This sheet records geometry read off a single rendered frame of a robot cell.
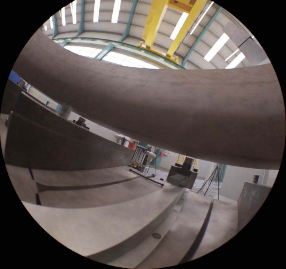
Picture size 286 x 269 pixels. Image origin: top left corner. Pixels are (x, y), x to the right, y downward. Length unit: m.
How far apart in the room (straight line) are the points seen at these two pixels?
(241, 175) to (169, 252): 2.77
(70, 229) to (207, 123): 0.88
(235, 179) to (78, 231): 3.13
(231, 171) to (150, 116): 2.86
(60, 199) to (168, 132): 0.84
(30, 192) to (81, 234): 0.35
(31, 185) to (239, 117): 1.30
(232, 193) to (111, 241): 3.03
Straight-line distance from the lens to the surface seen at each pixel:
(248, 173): 3.04
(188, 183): 1.24
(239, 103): 0.91
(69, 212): 0.33
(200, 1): 10.86
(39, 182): 0.64
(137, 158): 3.28
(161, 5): 11.09
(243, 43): 3.60
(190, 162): 1.34
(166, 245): 0.57
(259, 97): 0.99
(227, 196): 3.22
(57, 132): 0.68
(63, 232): 0.28
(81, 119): 2.11
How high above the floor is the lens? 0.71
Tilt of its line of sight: 14 degrees up
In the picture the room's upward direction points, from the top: 22 degrees clockwise
